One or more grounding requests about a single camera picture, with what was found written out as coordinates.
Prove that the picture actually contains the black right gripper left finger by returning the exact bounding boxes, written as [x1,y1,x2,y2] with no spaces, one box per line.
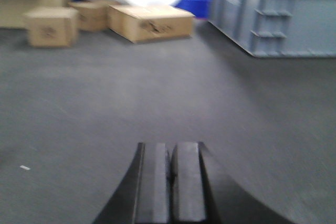
[93,143,171,223]

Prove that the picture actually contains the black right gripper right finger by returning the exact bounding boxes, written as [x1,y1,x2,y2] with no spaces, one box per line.
[171,142,292,223]

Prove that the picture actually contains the white paper scrap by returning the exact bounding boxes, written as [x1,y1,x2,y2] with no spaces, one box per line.
[20,165,30,170]

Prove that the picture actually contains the flat torn cardboard box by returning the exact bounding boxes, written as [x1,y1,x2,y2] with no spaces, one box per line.
[108,5,195,44]

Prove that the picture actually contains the small rear cardboard box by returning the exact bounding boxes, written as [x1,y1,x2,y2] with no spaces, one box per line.
[68,0,120,32]

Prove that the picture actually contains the grey plastic crate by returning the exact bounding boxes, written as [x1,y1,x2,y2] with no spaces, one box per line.
[209,0,335,58]

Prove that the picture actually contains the small upright cardboard box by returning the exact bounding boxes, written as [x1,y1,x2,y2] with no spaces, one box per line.
[23,7,79,48]

